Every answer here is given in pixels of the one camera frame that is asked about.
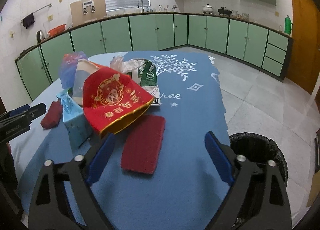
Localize small dark red pad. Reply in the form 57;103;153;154
41;100;62;130

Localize light blue milk carton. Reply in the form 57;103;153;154
56;90;93;151

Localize blue plastic bag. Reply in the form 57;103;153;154
59;51;88;89

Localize red gold paper bowl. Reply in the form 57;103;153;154
82;67;155;139

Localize dark red scouring pad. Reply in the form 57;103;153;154
120;114;165;175

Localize white plastic bag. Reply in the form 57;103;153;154
110;55;145;74

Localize green white milk carton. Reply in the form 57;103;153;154
127;58;161;107

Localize grey white paper cup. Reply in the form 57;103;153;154
72;59;100;106

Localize black trash bin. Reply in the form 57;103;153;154
229;132;288;186

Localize green lower kitchen cabinets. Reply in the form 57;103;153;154
15;13;293;99

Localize steel electric kettle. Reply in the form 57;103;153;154
36;30;46;43

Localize orange plastic basin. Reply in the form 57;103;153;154
48;24;66;37

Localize brown cardboard box on counter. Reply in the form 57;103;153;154
70;0;107;27

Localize brown wooden door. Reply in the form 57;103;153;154
286;0;319;94

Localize chrome sink faucet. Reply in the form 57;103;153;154
137;0;144;13

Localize green thermos bottle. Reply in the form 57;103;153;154
284;15;292;35

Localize black wok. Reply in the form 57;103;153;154
217;7;232;16

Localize white cooking pot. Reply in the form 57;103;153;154
202;4;214;15

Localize dark towel on rail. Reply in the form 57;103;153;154
22;13;35;29

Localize chrome towel rail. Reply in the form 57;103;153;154
21;3;53;23

